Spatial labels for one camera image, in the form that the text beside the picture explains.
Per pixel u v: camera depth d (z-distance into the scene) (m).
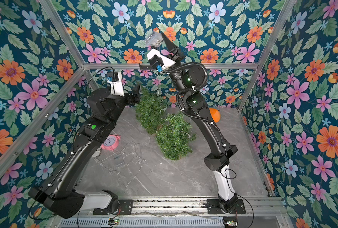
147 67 0.91
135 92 0.57
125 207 0.74
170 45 0.47
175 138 0.66
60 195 0.39
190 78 0.41
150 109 0.80
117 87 0.50
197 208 0.75
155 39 0.43
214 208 0.73
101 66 0.92
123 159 0.91
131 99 0.55
